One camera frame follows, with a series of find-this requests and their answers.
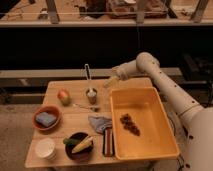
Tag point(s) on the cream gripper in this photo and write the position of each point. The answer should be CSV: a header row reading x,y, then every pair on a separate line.
x,y
111,81

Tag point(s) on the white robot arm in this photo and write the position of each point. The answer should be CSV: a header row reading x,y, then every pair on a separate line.
x,y
197,120

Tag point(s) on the metal spoon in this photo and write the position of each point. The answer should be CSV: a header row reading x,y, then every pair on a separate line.
x,y
92,108

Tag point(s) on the grey cloth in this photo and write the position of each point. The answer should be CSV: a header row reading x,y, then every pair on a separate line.
x,y
99,124

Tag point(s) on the red yellow apple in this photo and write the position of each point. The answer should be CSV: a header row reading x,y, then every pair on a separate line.
x,y
64,97

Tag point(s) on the yellow plastic tray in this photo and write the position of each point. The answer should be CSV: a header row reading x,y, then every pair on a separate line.
x,y
156,140

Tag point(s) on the wooden table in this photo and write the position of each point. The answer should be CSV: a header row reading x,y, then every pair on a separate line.
x,y
75,119

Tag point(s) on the yellow corn cob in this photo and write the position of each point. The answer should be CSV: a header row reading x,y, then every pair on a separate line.
x,y
82,145

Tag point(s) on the orange bowl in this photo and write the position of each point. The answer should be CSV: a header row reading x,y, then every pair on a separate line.
x,y
51,110

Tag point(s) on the green cucumber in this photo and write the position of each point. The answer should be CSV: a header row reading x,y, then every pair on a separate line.
x,y
70,141

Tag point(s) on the blue sponge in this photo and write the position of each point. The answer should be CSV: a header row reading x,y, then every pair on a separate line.
x,y
45,119

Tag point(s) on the white paper cup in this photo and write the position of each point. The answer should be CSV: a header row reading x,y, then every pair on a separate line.
x,y
45,149

